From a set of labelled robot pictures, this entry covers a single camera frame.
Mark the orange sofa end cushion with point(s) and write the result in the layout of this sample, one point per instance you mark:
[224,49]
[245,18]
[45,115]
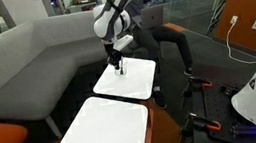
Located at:
[174,27]

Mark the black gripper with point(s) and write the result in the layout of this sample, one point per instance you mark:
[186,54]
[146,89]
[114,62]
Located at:
[112,52]

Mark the large white rectangular table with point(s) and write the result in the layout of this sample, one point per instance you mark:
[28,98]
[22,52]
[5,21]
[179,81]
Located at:
[99,132]

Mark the white low cabinet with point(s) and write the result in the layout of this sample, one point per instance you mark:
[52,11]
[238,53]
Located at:
[82,7]

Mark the small white square table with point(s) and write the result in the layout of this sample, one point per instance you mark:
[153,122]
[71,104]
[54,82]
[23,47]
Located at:
[129,81]

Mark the seated person in dark clothes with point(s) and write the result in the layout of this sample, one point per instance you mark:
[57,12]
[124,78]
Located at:
[164,39]

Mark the grey corner sofa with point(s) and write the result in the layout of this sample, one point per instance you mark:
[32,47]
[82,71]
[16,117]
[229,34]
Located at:
[26,69]

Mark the white wall plug adapter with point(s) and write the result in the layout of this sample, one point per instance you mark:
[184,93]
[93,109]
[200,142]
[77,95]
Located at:
[234,19]

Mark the silver laptop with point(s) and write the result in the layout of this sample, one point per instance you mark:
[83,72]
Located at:
[152,17]

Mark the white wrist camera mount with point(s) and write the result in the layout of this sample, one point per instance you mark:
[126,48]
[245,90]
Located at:
[124,42]

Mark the black tripod stand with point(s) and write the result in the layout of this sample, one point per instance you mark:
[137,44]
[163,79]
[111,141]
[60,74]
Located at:
[216,17]

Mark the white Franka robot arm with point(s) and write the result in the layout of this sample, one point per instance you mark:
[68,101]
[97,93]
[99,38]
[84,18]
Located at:
[116,12]

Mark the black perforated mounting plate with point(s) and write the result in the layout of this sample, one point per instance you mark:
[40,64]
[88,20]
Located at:
[214,113]

